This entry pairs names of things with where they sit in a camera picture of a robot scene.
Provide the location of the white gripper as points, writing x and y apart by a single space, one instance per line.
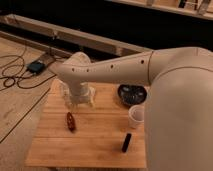
74 95

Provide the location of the black eraser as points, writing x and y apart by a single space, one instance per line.
126 142

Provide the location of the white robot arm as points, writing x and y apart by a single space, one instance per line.
179 107

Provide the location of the brown oblong snack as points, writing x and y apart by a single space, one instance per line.
71 122

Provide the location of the wooden table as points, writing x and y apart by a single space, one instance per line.
96 142

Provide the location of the dark round bowl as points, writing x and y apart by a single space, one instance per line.
131 95

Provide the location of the white paper cup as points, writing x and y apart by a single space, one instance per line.
135 116

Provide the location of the long metal rail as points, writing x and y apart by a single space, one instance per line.
80 38

